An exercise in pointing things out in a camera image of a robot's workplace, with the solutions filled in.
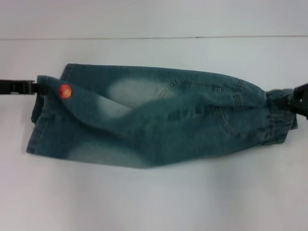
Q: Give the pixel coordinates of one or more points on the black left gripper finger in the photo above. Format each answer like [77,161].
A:
[29,87]

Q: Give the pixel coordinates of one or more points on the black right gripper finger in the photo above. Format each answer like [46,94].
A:
[302,92]
[302,110]

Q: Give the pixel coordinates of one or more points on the blue denim shorts with cartoon patch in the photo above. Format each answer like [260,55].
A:
[168,130]

